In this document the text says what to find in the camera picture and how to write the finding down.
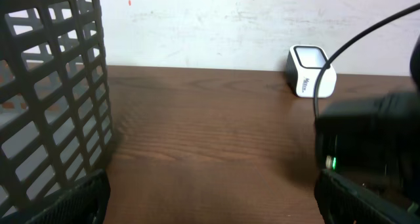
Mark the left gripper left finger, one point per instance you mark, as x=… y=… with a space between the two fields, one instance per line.
x=86 y=201

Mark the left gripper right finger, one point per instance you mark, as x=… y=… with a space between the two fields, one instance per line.
x=340 y=200

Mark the grey plastic basket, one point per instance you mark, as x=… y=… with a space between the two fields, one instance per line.
x=56 y=123

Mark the white barcode scanner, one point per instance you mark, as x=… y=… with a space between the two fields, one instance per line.
x=303 y=66

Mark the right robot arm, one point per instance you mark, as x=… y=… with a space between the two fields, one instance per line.
x=374 y=139

